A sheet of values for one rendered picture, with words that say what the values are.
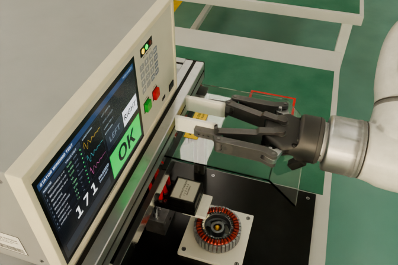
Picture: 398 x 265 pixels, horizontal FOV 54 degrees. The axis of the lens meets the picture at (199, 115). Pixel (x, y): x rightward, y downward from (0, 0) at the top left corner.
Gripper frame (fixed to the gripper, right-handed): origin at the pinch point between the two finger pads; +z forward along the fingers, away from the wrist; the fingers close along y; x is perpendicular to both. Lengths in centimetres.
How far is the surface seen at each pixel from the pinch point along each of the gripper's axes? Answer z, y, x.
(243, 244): -10.3, 2.7, -39.9
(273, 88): -7, 69, -43
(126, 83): 9.5, -5.9, 9.0
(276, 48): -4, 96, -43
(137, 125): 9.4, -4.6, -0.9
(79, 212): 9.4, -23.0, -0.2
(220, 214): -3.2, 6.9, -36.7
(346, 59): -46, 220, -118
